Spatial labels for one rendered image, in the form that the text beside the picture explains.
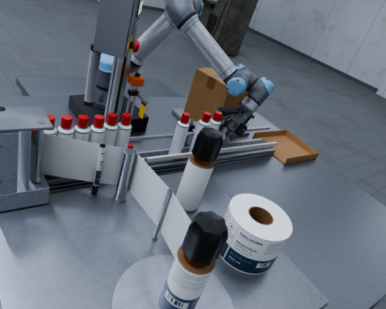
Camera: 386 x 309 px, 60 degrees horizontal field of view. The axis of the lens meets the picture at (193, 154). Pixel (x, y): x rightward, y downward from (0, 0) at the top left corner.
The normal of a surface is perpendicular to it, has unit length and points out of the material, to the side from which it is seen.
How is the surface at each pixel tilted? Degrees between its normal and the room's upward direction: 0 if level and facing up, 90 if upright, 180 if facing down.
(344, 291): 0
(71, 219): 0
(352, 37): 90
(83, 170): 90
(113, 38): 90
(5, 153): 90
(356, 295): 0
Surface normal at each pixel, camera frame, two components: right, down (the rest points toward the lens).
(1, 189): 0.55, 0.57
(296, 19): -0.74, 0.15
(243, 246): -0.48, 0.33
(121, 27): 0.00, 0.52
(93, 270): 0.29, -0.82
